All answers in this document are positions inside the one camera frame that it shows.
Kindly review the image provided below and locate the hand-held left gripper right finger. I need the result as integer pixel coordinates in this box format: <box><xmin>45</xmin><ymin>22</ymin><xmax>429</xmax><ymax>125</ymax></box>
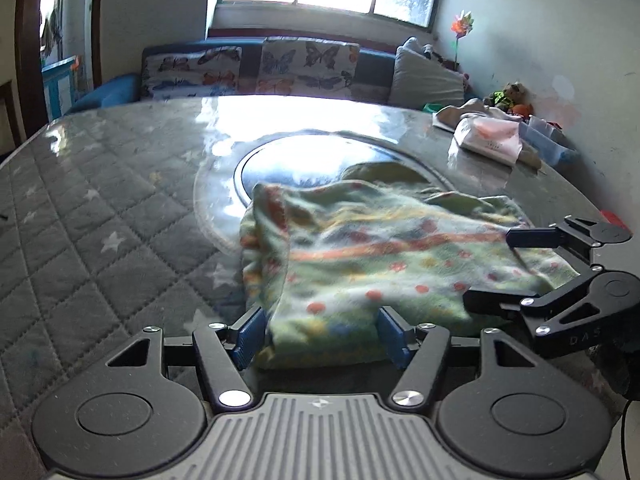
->
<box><xmin>376</xmin><ymin>306</ymin><xmax>539</xmax><ymax>409</ymax></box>

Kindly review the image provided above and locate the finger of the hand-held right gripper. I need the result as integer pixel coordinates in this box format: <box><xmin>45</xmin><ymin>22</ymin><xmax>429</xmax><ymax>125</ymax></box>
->
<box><xmin>506</xmin><ymin>215</ymin><xmax>632</xmax><ymax>262</ymax></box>
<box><xmin>462</xmin><ymin>265</ymin><xmax>609</xmax><ymax>322</ymax></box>

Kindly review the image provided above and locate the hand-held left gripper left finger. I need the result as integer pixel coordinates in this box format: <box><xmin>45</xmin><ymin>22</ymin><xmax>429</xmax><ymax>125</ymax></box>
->
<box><xmin>106</xmin><ymin>305</ymin><xmax>267</xmax><ymax>409</ymax></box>

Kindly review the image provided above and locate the green floral garment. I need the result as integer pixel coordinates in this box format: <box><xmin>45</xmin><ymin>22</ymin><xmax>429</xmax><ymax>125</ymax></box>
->
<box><xmin>240</xmin><ymin>160</ymin><xmax>581</xmax><ymax>370</ymax></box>

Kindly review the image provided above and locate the clear plastic storage box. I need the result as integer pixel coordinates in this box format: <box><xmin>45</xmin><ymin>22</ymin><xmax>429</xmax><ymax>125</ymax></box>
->
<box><xmin>517</xmin><ymin>115</ymin><xmax>583</xmax><ymax>166</ymax></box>

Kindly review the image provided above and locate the folded pink garment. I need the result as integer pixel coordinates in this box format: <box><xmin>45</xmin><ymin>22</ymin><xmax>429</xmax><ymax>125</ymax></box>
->
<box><xmin>447</xmin><ymin>112</ymin><xmax>523</xmax><ymax>166</ymax></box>

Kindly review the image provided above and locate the plush bear in green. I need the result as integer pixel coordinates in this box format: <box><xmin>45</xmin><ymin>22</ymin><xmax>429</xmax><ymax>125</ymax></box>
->
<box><xmin>487</xmin><ymin>82</ymin><xmax>528</xmax><ymax>113</ymax></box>

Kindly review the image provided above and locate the cream garment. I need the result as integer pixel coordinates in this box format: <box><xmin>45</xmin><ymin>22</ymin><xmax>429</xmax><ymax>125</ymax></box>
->
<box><xmin>432</xmin><ymin>97</ymin><xmax>543</xmax><ymax>168</ymax></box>

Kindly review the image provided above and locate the round black induction cooktop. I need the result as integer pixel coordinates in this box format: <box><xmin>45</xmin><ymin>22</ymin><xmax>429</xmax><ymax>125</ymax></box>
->
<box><xmin>235</xmin><ymin>135</ymin><xmax>437</xmax><ymax>211</ymax></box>

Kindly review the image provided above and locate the grey pillow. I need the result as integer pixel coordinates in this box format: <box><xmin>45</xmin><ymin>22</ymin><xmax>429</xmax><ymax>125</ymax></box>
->
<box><xmin>389</xmin><ymin>45</ymin><xmax>466</xmax><ymax>108</ymax></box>

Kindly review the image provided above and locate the grey quilted star table cover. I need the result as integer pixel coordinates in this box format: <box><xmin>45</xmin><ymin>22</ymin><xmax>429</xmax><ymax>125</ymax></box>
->
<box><xmin>0</xmin><ymin>95</ymin><xmax>640</xmax><ymax>480</ymax></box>

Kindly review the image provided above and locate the white plush toy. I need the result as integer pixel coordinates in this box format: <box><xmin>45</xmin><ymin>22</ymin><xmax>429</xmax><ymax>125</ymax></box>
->
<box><xmin>402</xmin><ymin>36</ymin><xmax>451</xmax><ymax>68</ymax></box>

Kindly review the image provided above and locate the colourful pinwheel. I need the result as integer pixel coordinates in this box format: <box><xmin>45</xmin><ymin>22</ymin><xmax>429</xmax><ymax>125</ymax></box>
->
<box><xmin>450</xmin><ymin>10</ymin><xmax>476</xmax><ymax>68</ymax></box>

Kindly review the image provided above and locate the butterfly print pillow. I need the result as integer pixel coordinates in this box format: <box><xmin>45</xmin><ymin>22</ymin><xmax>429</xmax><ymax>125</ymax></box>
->
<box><xmin>255</xmin><ymin>39</ymin><xmax>361</xmax><ymax>98</ymax></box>
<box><xmin>142</xmin><ymin>46</ymin><xmax>243</xmax><ymax>101</ymax></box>

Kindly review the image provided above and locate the blue sofa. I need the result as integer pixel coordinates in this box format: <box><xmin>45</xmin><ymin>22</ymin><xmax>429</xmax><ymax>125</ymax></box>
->
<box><xmin>65</xmin><ymin>35</ymin><xmax>481</xmax><ymax>116</ymax></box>

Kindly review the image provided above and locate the blue cabinet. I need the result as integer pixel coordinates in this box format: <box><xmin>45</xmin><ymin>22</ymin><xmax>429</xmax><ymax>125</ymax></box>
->
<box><xmin>42</xmin><ymin>55</ymin><xmax>82</xmax><ymax>121</ymax></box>

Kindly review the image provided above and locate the black cable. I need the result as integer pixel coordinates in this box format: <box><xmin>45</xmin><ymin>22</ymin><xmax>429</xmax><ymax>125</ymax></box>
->
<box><xmin>621</xmin><ymin>399</ymin><xmax>635</xmax><ymax>480</ymax></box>

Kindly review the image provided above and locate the dark wooden door frame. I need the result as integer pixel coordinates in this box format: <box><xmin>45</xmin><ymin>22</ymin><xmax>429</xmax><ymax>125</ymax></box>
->
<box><xmin>14</xmin><ymin>0</ymin><xmax>106</xmax><ymax>146</ymax></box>

